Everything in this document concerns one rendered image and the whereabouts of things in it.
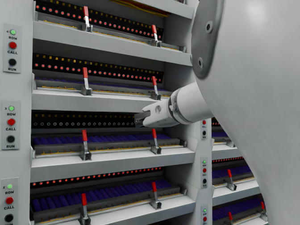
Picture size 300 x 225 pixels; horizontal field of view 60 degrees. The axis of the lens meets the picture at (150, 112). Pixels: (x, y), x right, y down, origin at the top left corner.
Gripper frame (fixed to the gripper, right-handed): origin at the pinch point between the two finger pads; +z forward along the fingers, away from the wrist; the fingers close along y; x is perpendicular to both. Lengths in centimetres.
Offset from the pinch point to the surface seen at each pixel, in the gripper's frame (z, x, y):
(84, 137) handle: 16.9, -1.6, -11.2
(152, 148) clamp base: 17.8, -6.4, 14.6
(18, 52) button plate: 9.4, 19.5, -30.6
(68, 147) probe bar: 21.2, -3.9, -14.9
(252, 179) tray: 23, -25, 79
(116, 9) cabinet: 24, 52, 9
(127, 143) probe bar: 21.1, -3.5, 6.0
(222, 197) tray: 20, -29, 50
